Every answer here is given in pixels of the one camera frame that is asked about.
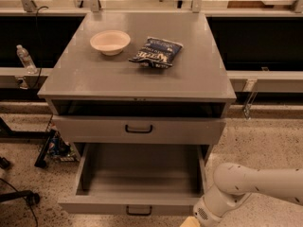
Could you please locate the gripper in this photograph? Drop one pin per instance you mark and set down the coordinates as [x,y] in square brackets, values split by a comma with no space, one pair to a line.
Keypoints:
[205,213]

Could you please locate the grey drawer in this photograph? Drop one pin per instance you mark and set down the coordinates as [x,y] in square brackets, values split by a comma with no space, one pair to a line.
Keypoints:
[137,130]
[138,180]

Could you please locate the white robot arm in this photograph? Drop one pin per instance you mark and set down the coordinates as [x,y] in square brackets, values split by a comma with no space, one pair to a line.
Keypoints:
[234,184]

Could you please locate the grey top drawer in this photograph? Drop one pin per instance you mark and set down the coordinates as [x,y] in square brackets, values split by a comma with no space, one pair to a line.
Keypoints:
[137,130]

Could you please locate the grey drawer cabinet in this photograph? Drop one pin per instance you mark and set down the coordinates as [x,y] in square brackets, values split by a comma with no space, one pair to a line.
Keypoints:
[84,82]

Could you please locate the black electronics box on floor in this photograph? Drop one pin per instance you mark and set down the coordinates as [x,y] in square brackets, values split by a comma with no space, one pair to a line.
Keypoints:
[56,149]

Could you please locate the black chair base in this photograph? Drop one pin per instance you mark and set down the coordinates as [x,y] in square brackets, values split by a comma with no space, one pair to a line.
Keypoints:
[29,197]

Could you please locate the blue chip bag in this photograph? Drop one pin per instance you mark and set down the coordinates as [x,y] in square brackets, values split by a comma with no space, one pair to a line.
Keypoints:
[157,53]

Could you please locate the white bowl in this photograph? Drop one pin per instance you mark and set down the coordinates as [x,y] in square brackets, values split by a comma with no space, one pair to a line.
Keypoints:
[110,42]

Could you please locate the clear plastic water bottle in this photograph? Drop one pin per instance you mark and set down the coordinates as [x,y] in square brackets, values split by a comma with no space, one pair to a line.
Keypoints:
[26,60]

